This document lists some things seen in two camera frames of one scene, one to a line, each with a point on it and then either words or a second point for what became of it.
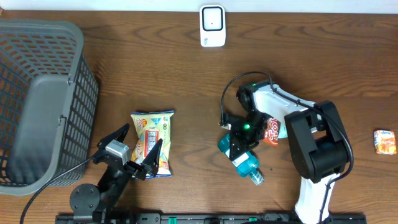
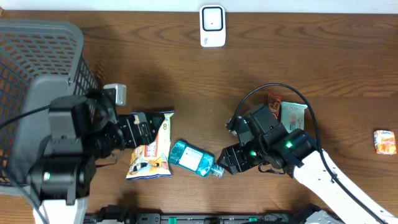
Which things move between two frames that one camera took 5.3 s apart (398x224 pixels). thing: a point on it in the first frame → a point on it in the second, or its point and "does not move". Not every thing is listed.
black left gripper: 118,132 → 142,136
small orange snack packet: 385,142 does not move
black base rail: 205,218 does not move
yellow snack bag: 151,127 does not move
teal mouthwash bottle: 246,165 → 194,158
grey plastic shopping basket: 48,96 does not move
